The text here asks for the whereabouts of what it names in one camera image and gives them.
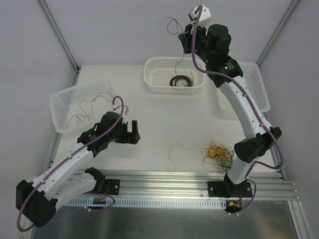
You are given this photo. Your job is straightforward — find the yellow and black cables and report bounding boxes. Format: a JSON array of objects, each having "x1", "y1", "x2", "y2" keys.
[{"x1": 167, "y1": 139, "x2": 236, "y2": 175}]

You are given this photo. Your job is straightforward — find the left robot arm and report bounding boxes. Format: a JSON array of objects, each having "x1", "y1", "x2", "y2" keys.
[{"x1": 15, "y1": 112, "x2": 141, "y2": 232}]

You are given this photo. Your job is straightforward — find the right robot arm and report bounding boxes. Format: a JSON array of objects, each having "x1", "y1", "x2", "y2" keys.
[{"x1": 178, "y1": 24, "x2": 282, "y2": 198}]

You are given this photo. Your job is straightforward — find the white perforated basket middle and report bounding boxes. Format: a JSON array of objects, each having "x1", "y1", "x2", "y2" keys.
[{"x1": 144, "y1": 56, "x2": 205, "y2": 94}]

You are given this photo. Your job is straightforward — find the white perforated basket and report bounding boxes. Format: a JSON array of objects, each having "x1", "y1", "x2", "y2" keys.
[
  {"x1": 144, "y1": 56, "x2": 205, "y2": 94},
  {"x1": 50, "y1": 77, "x2": 121, "y2": 133},
  {"x1": 216, "y1": 61, "x2": 271, "y2": 114}
]

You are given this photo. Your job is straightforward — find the white perforated basket left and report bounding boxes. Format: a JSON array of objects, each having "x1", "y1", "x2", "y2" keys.
[{"x1": 50, "y1": 77, "x2": 121, "y2": 133}]

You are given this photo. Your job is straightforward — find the white perforated basket right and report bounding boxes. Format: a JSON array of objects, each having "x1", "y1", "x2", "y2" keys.
[{"x1": 216, "y1": 61, "x2": 271, "y2": 114}]

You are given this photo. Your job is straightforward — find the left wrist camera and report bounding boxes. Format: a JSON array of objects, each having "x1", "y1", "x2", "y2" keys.
[{"x1": 112, "y1": 105, "x2": 129, "y2": 123}]

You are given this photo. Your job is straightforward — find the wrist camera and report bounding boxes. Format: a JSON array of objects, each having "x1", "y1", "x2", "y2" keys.
[
  {"x1": 112, "y1": 105, "x2": 129, "y2": 123},
  {"x1": 188, "y1": 4, "x2": 211, "y2": 27}
]

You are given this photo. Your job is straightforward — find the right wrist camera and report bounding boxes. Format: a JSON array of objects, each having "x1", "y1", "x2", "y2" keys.
[{"x1": 188, "y1": 4, "x2": 211, "y2": 27}]

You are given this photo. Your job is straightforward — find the brown coiled cable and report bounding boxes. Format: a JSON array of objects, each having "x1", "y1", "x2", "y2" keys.
[{"x1": 169, "y1": 76, "x2": 194, "y2": 88}]

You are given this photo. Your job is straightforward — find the dark loose cable left basket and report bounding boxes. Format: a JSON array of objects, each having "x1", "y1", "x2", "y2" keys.
[{"x1": 67, "y1": 92, "x2": 118, "y2": 129}]

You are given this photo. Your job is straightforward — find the aluminium mounting rail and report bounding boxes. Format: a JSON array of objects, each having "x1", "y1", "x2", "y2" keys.
[{"x1": 101, "y1": 170, "x2": 301, "y2": 201}]

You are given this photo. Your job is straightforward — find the aluminium frame post right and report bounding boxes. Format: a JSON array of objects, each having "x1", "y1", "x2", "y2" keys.
[{"x1": 256, "y1": 0, "x2": 301, "y2": 66}]

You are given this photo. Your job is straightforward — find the aluminium frame post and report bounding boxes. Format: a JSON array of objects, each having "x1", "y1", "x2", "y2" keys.
[
  {"x1": 37, "y1": 0, "x2": 80, "y2": 73},
  {"x1": 256, "y1": 0, "x2": 301, "y2": 66}
]

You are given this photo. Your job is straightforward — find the white slotted cable duct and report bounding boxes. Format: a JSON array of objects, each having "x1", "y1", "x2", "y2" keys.
[{"x1": 66, "y1": 196, "x2": 226, "y2": 210}]

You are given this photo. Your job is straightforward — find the aluminium frame post left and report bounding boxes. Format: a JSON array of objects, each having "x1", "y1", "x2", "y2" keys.
[{"x1": 37, "y1": 0, "x2": 80, "y2": 73}]

